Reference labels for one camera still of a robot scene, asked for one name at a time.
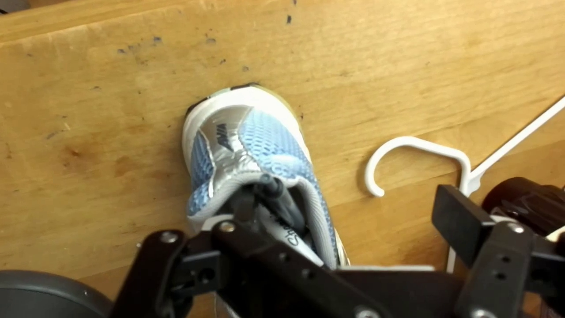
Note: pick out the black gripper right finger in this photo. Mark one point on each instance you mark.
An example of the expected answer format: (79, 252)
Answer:
(504, 259)

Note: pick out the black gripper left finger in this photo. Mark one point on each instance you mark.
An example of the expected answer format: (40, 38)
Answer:
(255, 275)

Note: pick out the grey marker pen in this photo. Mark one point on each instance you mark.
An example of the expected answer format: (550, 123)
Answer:
(278, 201)

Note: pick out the blue grey running sneaker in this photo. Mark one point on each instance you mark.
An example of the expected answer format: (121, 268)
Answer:
(232, 141)

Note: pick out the white plastic clothes hanger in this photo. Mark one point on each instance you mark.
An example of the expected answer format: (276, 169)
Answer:
(418, 149)

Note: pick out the black gooseneck desk lamp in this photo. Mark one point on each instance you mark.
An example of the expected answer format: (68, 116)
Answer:
(26, 294)

